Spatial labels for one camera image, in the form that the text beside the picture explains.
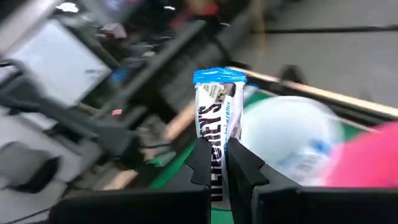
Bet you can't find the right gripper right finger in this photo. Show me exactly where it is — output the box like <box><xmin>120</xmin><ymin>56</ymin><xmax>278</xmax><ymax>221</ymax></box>
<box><xmin>226</xmin><ymin>138</ymin><xmax>398</xmax><ymax>224</ymax></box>

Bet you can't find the white halloween face bucket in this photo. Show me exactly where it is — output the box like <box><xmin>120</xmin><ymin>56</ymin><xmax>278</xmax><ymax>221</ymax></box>
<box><xmin>241</xmin><ymin>95</ymin><xmax>346</xmax><ymax>187</ymax></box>

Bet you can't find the pink halloween face bucket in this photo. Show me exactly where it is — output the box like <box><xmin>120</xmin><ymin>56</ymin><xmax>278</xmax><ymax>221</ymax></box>
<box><xmin>320</xmin><ymin>121</ymin><xmax>398</xmax><ymax>189</ymax></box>

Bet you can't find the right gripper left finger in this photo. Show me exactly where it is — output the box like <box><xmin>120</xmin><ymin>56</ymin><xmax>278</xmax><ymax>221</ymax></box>
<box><xmin>49</xmin><ymin>138</ymin><xmax>213</xmax><ymax>224</ymax></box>

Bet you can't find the black aluminium rig frame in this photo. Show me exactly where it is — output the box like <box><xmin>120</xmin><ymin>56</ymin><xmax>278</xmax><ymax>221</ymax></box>
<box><xmin>93</xmin><ymin>12</ymin><xmax>398</xmax><ymax>131</ymax></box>

